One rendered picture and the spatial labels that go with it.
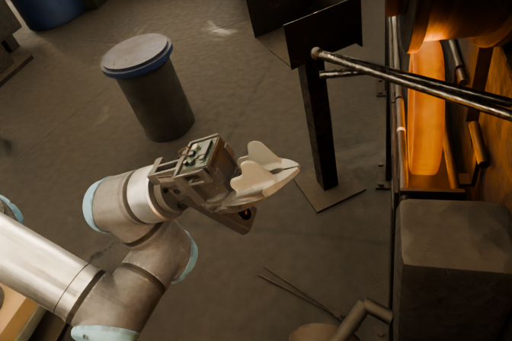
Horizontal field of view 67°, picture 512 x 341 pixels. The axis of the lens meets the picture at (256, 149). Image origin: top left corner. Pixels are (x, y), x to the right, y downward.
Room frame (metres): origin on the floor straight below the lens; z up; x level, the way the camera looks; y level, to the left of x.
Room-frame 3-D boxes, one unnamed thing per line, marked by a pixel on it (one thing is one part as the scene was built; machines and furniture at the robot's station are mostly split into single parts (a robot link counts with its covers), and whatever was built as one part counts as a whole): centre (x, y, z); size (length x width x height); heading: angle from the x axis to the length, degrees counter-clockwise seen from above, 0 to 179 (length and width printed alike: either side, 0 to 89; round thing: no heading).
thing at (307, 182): (0.98, -0.22, 0.36); 0.26 x 0.20 x 0.72; 11
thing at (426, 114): (0.40, -0.24, 0.75); 0.18 x 0.03 x 0.18; 155
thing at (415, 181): (0.38, -0.23, 0.66); 0.19 x 0.07 x 0.01; 156
